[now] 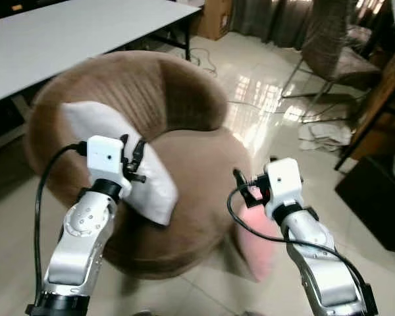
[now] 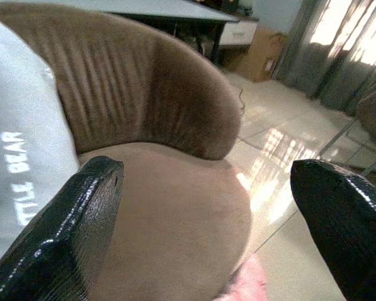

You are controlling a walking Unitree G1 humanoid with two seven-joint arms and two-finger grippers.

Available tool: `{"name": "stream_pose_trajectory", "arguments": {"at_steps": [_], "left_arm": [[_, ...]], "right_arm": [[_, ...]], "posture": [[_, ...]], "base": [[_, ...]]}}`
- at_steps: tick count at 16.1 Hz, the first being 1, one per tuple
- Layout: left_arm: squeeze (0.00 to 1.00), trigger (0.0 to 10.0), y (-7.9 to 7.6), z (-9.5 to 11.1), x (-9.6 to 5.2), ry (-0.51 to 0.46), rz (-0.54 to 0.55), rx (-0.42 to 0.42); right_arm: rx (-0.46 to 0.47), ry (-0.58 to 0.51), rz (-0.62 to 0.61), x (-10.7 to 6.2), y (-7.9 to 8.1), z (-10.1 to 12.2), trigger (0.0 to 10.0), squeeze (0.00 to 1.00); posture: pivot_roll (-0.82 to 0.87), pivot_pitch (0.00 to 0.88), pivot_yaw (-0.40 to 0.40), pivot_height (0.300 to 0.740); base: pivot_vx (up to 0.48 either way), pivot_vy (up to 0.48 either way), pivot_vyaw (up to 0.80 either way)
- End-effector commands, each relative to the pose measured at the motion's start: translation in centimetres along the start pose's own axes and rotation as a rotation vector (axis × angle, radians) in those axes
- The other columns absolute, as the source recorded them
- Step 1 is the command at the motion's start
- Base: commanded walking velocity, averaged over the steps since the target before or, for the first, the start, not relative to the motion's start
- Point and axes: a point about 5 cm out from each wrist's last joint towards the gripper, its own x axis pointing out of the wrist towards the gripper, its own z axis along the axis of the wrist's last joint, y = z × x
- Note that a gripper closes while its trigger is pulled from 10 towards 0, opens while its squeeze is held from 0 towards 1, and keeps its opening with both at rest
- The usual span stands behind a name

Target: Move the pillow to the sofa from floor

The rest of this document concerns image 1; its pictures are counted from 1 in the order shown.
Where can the brown wooden desk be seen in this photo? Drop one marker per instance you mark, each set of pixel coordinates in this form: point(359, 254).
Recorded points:
point(382, 105)

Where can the long white table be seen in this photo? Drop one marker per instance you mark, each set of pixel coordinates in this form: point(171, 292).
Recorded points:
point(59, 39)

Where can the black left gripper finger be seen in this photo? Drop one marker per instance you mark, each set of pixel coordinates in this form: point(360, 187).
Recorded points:
point(124, 145)
point(138, 153)

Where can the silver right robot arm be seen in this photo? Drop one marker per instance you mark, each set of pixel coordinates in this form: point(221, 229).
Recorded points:
point(322, 263)

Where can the brown wicker chair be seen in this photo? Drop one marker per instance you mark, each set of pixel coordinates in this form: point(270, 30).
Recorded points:
point(336, 56)

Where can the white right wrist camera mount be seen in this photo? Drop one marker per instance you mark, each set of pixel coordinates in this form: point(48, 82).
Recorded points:
point(283, 181)

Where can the black box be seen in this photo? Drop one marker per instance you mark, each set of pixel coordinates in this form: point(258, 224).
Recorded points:
point(375, 204)

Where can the white crumpled cloth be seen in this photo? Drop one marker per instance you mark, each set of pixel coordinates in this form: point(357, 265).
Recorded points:
point(326, 137)

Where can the white pillow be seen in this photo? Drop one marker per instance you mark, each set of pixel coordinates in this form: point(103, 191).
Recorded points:
point(155, 187)

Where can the brown cardboard box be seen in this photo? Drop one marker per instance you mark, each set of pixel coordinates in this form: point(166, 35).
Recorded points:
point(215, 18)

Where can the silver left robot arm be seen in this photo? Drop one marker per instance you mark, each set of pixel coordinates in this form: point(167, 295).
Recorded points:
point(82, 230)

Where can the grey curtain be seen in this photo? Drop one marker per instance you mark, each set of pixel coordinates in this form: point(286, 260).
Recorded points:
point(270, 16)

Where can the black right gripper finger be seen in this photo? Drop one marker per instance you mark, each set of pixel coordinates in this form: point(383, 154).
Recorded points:
point(249, 199)
point(239, 178)

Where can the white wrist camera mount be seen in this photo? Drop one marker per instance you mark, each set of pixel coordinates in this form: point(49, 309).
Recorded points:
point(105, 161)
point(283, 181)

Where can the pink pillow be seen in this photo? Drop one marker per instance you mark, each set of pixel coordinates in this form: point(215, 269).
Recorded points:
point(260, 247)

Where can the brown round sofa chair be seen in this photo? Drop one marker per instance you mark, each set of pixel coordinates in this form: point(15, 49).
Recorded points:
point(191, 171)

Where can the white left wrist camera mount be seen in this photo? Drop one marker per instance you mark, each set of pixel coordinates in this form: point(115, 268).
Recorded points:
point(105, 161)

